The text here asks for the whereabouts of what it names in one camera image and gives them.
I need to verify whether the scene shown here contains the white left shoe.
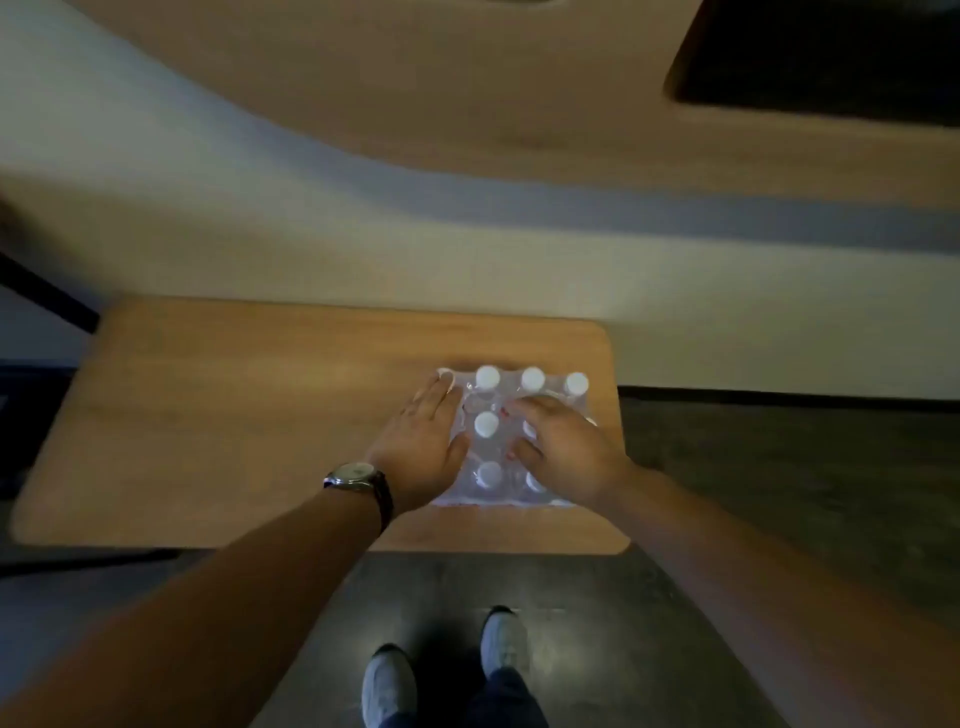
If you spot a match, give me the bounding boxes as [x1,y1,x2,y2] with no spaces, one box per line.
[360,642,419,728]

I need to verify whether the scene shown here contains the person's left forearm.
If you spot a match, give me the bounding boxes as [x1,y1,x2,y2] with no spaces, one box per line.
[0,486,385,728]

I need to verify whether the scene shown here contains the white right shoe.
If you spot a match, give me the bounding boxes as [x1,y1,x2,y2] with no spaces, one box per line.
[479,605,533,678]

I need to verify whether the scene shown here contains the blue jeans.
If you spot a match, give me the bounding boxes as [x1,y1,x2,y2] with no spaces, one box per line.
[378,666,551,728]

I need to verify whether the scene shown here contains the shrink-wrapped pack of water bottles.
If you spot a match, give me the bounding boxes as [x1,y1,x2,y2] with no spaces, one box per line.
[429,364,601,510]

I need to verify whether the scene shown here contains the person's left hand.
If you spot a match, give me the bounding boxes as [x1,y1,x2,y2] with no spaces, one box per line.
[367,372,472,519]

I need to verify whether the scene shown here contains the person's right hand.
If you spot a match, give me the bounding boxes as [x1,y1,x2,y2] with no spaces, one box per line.
[507,395,639,513]

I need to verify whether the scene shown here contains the white shoe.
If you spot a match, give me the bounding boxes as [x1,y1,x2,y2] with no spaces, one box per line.
[360,642,419,728]
[479,605,533,678]

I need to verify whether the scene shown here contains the silver wristwatch with dark strap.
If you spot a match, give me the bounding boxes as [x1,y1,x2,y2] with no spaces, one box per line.
[323,460,396,534]

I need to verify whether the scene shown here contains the curved wooden counter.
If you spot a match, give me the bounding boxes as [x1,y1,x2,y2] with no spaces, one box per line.
[63,0,960,207]

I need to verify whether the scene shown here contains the person's right forearm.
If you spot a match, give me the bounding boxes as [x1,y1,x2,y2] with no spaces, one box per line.
[603,463,960,728]

